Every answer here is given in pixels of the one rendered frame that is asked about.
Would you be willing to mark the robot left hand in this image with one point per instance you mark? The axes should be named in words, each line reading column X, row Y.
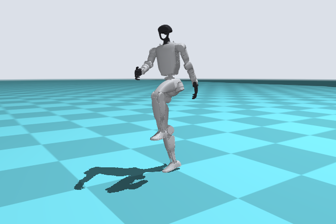
column 195, row 85

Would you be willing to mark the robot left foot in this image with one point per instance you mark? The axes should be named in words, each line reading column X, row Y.
column 159, row 136

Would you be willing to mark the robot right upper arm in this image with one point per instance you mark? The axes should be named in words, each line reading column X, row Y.
column 151, row 57

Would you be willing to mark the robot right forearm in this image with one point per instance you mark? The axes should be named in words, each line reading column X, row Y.
column 144, row 68

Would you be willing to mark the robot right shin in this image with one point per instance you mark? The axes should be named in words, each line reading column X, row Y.
column 169, row 143

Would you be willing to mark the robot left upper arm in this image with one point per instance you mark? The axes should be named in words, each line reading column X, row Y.
column 181, row 47

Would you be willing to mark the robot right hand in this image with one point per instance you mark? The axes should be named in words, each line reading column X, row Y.
column 137, row 73

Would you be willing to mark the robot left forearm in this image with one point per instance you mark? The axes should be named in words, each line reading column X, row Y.
column 192, row 75

